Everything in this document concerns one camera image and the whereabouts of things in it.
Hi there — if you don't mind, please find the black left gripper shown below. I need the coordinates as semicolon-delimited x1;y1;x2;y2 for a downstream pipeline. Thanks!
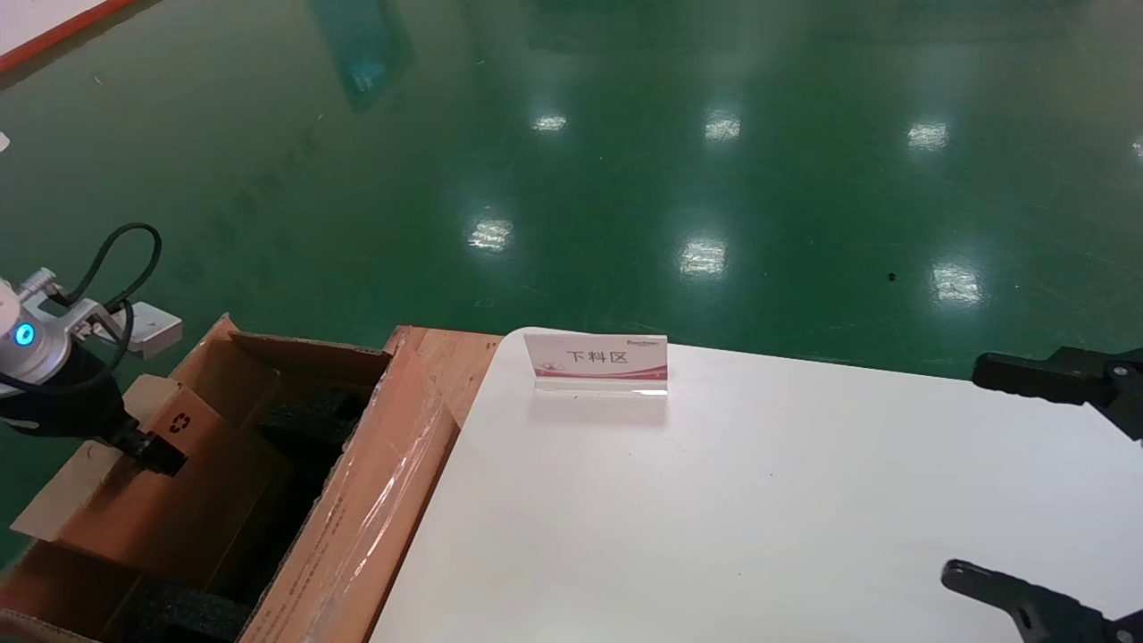
0;344;188;479

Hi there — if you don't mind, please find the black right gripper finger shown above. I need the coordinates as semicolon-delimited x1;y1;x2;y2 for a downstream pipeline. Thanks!
939;559;1143;643
970;347;1143;443

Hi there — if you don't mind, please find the small cardboard box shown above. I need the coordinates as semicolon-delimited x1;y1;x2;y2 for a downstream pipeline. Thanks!
11;373;296;586

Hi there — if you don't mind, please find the large cardboard box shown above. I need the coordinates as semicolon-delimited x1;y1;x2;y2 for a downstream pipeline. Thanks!
0;313;461;643

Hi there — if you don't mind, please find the black foam padding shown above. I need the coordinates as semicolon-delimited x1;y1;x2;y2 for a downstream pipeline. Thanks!
254;388;376;452
112;579;255;643

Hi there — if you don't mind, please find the acrylic sign with red print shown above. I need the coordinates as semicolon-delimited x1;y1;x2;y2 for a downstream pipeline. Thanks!
523;332;670;397

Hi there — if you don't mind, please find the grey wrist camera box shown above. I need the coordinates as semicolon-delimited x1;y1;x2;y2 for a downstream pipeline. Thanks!
112;304;184;361

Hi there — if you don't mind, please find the silver camera mount bracket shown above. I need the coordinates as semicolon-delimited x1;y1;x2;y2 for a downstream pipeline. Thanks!
31;295;126;345

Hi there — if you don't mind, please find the black looped cable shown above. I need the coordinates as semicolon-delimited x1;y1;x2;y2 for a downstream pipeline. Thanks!
58;223;163;313

